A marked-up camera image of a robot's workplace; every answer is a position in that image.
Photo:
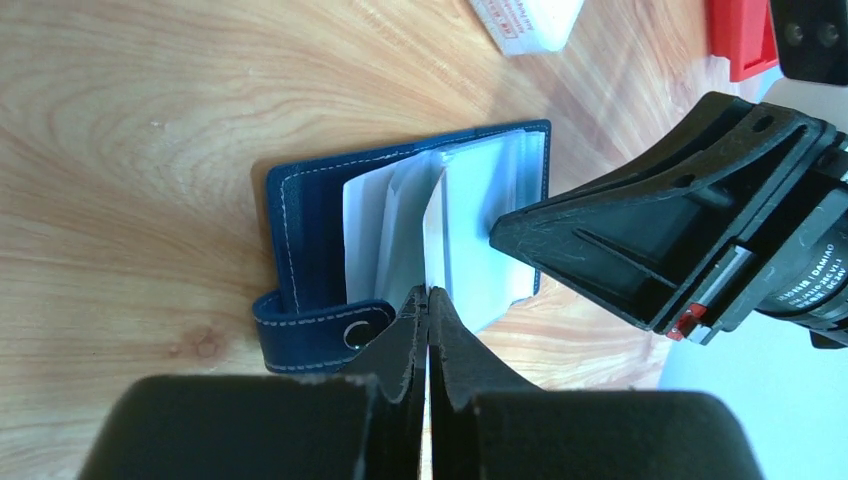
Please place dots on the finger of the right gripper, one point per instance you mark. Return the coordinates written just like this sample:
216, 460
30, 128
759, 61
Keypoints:
638, 240

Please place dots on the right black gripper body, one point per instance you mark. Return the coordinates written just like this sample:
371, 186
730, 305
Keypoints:
792, 269

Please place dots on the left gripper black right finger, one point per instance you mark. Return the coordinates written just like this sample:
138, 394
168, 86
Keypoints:
461, 367

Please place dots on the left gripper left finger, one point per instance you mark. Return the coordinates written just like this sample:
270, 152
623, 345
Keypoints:
395, 365

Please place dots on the navy blue card holder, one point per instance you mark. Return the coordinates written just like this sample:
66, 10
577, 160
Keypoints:
353, 234

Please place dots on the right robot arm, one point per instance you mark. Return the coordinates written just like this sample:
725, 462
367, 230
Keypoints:
811, 40

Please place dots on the red plastic bin right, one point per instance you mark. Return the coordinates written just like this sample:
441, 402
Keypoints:
742, 32

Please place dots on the red patterned tissue pack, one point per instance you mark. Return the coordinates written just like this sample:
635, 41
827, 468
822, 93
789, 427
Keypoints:
525, 27

